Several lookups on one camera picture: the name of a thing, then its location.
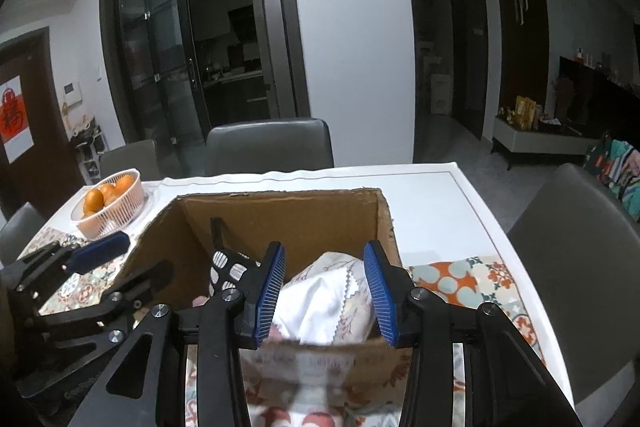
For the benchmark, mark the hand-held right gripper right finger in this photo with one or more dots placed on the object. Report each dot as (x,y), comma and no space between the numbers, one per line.
(382,297)

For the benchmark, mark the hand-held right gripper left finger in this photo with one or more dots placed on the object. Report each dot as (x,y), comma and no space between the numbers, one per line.
(267,297)

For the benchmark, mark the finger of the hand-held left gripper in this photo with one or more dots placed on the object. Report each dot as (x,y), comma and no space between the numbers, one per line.
(100,252)
(145,284)

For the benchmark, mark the black dotted oven mitt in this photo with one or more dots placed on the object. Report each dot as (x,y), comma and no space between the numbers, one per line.
(225,264)

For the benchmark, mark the floral fabric tissue pouch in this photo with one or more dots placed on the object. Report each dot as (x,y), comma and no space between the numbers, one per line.
(325,302)

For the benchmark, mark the dusty pink cloth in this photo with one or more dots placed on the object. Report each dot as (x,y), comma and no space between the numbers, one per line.
(200,302)

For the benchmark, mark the brown cardboard box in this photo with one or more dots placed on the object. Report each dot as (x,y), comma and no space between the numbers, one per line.
(310,217)

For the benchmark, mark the white plastic basket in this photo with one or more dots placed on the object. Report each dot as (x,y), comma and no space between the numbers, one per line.
(117,217)

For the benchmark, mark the pile of oranges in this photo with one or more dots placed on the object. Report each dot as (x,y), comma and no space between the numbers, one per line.
(95,202)

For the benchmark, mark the grey dining chair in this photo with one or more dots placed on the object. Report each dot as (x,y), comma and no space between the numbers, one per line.
(130,159)
(575,267)
(270,147)
(20,232)

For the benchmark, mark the white shoe rack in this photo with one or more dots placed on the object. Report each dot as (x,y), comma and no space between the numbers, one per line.
(90,152)

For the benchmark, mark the dark wooden door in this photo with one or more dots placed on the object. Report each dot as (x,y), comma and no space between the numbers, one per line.
(45,147)

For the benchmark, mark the red and white door poster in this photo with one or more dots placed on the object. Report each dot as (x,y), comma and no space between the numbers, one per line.
(15,117)

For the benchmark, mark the white intercom panel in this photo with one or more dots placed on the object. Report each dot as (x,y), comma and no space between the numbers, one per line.
(73,93)

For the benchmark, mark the low white cabinet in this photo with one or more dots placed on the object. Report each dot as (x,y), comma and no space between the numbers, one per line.
(540,142)

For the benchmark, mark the dark sliding glass door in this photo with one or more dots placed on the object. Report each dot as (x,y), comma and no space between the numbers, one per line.
(150,32)

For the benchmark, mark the yellow gift box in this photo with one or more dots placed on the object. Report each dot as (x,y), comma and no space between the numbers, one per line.
(526,113)

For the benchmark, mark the dark interior door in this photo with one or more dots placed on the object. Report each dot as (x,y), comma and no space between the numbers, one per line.
(467,57)

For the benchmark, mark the colourful printed cloth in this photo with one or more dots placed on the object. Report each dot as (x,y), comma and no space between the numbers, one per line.
(617,177)

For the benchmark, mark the dark sideboard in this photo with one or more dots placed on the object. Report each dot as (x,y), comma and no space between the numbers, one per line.
(600,102)

